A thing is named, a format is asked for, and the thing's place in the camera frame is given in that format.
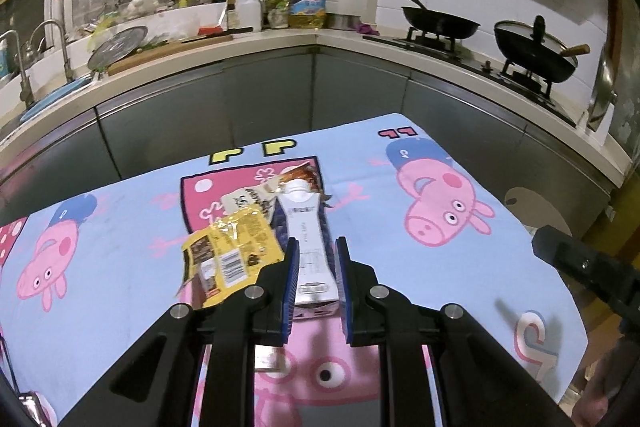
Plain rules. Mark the black frying pan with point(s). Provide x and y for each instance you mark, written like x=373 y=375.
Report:
x=440 y=24

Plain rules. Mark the brown cream snack wrapper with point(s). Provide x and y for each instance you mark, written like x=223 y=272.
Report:
x=247 y=198

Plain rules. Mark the black gas stove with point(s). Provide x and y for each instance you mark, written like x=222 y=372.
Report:
x=475 y=64

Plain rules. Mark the flat wooden cutting board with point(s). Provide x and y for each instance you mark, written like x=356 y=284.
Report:
x=170 y=49

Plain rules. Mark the white plastic jug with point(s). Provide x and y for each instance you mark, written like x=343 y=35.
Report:
x=248 y=7

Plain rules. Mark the steel pot lid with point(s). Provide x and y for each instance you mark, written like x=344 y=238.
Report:
x=602 y=92

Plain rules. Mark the purple cloth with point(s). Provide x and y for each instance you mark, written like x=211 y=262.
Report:
x=367 y=29

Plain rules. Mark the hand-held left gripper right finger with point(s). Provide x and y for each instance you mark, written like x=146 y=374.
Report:
x=345 y=292

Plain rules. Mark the black wok with glass lid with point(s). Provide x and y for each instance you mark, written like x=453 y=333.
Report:
x=535 y=57

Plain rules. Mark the small steel bowl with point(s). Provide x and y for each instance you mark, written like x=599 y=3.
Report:
x=342 y=21

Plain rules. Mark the grey kitchen counter cabinets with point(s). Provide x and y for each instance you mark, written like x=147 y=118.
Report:
x=260 y=92

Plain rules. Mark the cooking oil bottle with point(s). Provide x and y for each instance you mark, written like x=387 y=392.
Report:
x=307 y=4

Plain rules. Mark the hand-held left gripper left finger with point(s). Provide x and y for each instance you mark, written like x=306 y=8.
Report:
x=291 y=292

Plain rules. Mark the cartoon pig printed blanket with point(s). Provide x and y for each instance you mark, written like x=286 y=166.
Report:
x=125 y=267

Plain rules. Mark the blue sink mat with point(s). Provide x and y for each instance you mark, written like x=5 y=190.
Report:
x=55 y=97

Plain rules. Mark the beige trash bin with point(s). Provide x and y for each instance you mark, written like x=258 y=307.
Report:
x=530 y=207

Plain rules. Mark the round metal lid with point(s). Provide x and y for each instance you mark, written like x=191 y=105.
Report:
x=117 y=47

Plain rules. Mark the yellow snack wrapper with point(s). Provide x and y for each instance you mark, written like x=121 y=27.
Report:
x=235 y=242

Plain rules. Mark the person's right hand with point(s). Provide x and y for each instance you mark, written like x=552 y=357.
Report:
x=595 y=394

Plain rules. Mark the white drink bottle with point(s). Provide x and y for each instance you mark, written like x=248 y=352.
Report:
x=307 y=232

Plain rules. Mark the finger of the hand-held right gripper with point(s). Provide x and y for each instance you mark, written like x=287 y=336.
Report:
x=575 y=264

